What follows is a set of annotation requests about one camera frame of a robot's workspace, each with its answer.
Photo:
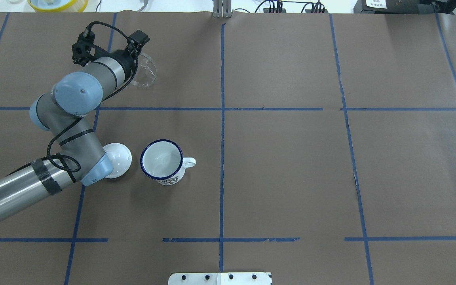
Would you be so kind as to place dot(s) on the yellow tape roll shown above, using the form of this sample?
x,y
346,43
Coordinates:
x,y
58,6

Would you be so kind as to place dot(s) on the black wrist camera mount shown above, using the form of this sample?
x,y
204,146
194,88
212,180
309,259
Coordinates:
x,y
84,51

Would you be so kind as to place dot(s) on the white enamel mug blue rim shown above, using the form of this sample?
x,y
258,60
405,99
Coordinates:
x,y
163,161

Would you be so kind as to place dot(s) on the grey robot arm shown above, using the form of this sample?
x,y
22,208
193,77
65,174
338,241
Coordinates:
x,y
74,154

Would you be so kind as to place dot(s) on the aluminium frame post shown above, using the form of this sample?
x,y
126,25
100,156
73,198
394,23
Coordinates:
x,y
222,9

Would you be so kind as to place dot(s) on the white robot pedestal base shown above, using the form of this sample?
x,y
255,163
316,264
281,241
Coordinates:
x,y
221,278

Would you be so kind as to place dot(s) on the black desktop computer box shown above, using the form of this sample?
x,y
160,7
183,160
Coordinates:
x,y
410,7

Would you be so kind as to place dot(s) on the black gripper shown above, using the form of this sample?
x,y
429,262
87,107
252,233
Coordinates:
x,y
125,60

